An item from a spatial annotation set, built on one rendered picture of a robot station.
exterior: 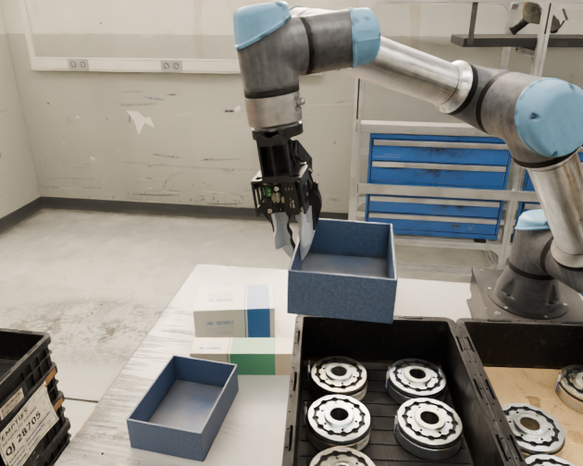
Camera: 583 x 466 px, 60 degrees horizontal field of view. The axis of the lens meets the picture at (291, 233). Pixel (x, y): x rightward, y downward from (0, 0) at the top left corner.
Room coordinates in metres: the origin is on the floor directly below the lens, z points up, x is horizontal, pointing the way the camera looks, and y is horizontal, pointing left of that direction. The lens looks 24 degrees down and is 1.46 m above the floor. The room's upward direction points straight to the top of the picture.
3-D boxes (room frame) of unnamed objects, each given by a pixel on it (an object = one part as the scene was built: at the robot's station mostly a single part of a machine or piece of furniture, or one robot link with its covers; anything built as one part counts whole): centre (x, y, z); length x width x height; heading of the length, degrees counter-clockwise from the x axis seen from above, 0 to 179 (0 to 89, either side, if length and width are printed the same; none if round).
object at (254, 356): (0.96, 0.11, 0.73); 0.24 x 0.06 x 0.06; 90
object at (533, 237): (1.09, -0.59, 0.97); 0.13 x 0.12 x 0.14; 20
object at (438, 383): (0.73, -0.23, 0.86); 0.10 x 0.10 x 0.01
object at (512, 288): (1.10, -0.59, 0.85); 0.15 x 0.15 x 0.10
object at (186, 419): (0.80, 0.21, 0.74); 0.20 x 0.15 x 0.07; 167
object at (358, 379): (0.74, -0.09, 0.86); 0.10 x 0.10 x 0.01
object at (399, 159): (2.56, -0.76, 0.60); 0.72 x 0.03 x 0.56; 81
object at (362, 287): (0.71, -0.08, 1.10); 0.20 x 0.15 x 0.07; 172
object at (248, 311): (1.12, 0.15, 0.74); 0.20 x 0.12 x 0.09; 94
